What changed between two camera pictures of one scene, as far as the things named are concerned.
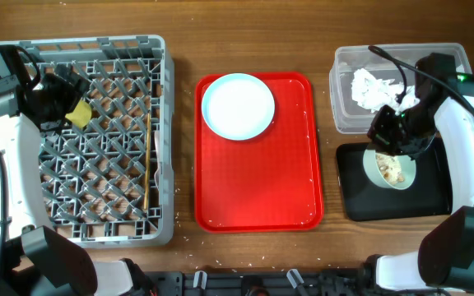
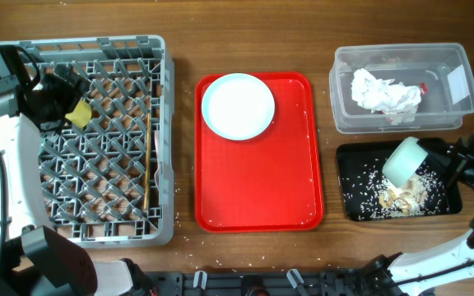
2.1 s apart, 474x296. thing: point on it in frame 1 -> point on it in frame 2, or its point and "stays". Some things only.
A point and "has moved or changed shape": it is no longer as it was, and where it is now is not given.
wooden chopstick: (147, 144) stays
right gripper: (380, 138) -> (461, 161)
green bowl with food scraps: (388, 171) has moved or changed shape
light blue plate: (238, 107) stays
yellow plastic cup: (81, 114) stays
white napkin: (373, 93) stays
